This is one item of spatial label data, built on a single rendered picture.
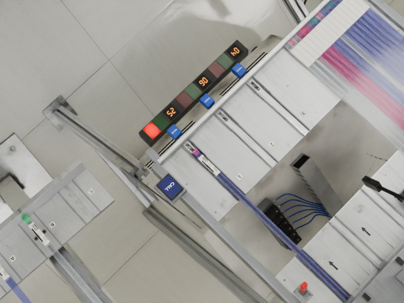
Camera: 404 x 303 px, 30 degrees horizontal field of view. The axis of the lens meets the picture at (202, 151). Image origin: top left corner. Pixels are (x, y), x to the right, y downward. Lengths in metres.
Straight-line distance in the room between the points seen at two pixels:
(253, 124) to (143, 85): 0.78
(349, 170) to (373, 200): 0.46
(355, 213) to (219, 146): 0.35
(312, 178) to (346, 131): 0.18
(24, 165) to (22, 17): 0.46
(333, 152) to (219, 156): 0.50
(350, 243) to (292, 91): 0.39
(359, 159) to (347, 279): 0.58
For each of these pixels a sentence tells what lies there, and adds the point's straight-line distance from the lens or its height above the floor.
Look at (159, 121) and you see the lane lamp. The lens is 1.82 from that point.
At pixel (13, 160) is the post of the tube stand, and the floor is 0.01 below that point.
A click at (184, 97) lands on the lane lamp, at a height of 0.66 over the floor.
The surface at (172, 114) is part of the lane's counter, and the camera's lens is 1.82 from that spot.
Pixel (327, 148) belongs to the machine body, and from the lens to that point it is 2.16.
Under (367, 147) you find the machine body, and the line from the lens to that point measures 2.26.
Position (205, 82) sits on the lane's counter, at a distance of 1.85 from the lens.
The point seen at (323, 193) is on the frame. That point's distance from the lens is 2.15.
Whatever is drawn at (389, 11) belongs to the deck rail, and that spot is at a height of 0.81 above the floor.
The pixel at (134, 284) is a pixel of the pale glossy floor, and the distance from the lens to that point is 2.75.
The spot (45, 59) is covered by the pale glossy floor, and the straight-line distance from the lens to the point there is 2.39.
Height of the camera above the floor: 2.25
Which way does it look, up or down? 57 degrees down
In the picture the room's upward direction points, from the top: 120 degrees clockwise
